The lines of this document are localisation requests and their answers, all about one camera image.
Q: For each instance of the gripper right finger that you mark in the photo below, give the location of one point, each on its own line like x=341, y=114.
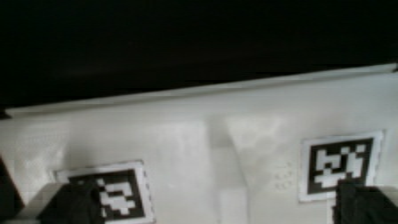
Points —
x=366, y=204

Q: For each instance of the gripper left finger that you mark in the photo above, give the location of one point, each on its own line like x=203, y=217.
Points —
x=73, y=207

